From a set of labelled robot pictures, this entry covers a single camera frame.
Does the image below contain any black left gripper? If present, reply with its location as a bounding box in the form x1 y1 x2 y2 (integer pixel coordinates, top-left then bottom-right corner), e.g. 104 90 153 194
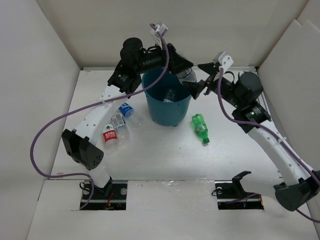
135 38 193 75

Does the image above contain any black cap clear bottle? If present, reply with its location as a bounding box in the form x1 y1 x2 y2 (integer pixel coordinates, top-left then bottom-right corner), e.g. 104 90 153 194
176 68 197 84

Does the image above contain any clear white cap bottle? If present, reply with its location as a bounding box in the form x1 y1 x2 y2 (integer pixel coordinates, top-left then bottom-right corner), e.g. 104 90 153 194
111 113 130 145

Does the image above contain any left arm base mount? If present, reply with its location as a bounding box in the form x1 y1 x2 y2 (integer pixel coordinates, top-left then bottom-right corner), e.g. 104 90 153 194
79 180 128 211

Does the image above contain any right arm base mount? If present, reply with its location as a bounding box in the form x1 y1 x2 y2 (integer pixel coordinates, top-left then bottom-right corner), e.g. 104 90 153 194
211 170 264 210

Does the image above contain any purple cable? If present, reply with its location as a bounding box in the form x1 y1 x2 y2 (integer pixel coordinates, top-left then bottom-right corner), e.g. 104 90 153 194
29 22 171 210
216 67 320 223

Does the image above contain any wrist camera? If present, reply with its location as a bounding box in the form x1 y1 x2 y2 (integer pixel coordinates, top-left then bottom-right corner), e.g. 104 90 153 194
213 51 234 72
150 22 168 48

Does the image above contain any red label water bottle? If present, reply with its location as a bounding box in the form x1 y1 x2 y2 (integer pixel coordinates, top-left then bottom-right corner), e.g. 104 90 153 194
102 123 119 153

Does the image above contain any teal plastic bin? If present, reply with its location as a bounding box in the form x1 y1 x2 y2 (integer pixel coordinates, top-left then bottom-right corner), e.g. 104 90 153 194
145 72 192 127

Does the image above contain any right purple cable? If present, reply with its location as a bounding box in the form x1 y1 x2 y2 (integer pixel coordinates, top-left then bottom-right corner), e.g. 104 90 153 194
216 67 320 223

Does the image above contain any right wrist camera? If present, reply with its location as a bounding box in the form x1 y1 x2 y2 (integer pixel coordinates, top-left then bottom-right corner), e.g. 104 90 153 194
213 51 234 72

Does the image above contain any clear water bottle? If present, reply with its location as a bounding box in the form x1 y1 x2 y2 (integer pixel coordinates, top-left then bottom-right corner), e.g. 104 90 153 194
163 88 179 103

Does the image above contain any blue label water bottle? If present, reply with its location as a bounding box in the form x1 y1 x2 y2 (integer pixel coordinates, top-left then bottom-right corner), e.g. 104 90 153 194
118 102 144 129

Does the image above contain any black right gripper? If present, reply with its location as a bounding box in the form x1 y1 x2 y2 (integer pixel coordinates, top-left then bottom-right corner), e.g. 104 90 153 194
182 61 244 109

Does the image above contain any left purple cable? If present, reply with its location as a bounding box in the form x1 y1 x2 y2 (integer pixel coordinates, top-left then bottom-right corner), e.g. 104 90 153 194
29 22 171 210

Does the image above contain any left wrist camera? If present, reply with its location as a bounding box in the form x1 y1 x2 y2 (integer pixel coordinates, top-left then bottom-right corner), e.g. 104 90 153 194
150 22 168 48

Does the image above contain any green plastic bottle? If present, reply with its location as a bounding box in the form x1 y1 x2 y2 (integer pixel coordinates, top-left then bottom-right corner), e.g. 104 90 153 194
191 113 210 144

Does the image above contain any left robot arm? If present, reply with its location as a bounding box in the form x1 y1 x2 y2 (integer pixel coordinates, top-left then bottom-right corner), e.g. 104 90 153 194
61 37 193 199

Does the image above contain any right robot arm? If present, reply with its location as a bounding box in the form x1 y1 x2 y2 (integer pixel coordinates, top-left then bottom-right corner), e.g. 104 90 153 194
182 63 320 212

